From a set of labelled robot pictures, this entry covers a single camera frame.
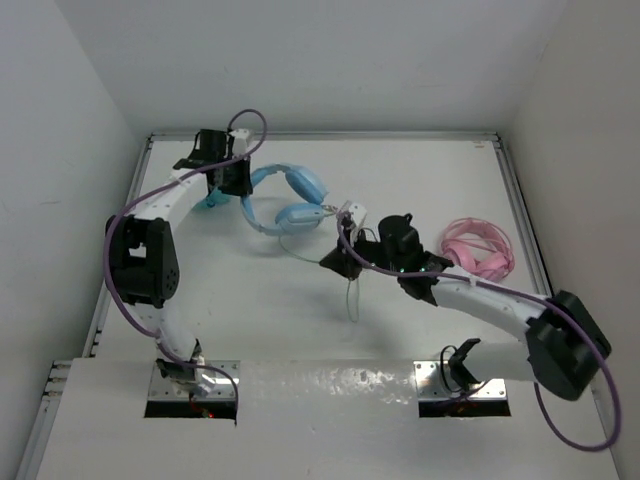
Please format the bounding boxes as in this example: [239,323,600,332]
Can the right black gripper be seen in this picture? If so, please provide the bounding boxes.
[320,224,403,281]

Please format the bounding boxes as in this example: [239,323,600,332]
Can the green headphone cable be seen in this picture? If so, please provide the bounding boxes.
[278,204,362,324]

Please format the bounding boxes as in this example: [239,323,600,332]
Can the light blue headphones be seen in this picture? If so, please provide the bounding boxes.
[240,163,328,237]

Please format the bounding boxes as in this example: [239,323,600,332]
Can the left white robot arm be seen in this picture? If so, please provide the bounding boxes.
[107,128,253,387]

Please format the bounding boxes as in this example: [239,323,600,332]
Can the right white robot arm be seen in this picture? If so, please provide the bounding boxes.
[320,212,612,401]

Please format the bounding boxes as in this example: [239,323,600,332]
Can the teal headphones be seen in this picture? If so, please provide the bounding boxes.
[192,189,231,210]

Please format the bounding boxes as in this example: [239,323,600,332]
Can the pink headphones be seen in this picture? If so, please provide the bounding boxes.
[440,217,515,282]

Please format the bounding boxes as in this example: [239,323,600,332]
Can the white front cover board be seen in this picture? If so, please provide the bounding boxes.
[38,358,617,479]

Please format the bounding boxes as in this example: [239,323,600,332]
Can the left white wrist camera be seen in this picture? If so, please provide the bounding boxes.
[228,128,254,157]

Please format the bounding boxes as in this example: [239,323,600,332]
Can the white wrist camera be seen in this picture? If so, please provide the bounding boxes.
[228,128,254,157]
[338,200,367,245]

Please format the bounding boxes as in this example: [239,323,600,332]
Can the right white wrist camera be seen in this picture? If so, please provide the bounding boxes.
[338,200,367,245]

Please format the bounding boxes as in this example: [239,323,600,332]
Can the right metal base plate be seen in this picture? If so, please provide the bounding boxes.
[413,360,508,402]

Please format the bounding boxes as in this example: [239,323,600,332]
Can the metal base plate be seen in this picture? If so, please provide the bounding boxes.
[413,360,508,402]
[147,360,240,402]

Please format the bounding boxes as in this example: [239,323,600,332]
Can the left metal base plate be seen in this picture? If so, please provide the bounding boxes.
[147,360,240,402]

